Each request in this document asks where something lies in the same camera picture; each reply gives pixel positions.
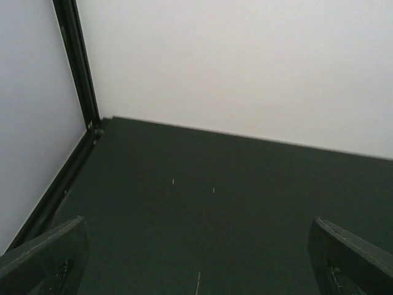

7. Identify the black left corner frame post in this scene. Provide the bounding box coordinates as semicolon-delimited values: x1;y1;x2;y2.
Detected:
52;0;101;130

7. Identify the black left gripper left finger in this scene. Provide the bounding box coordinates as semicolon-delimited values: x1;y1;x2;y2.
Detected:
1;216;90;294

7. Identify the black left floor frame rail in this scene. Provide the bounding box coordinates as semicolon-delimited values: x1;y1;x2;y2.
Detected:
7;119;109;251

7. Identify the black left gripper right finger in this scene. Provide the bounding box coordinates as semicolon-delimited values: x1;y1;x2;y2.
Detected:
308;218;392;294

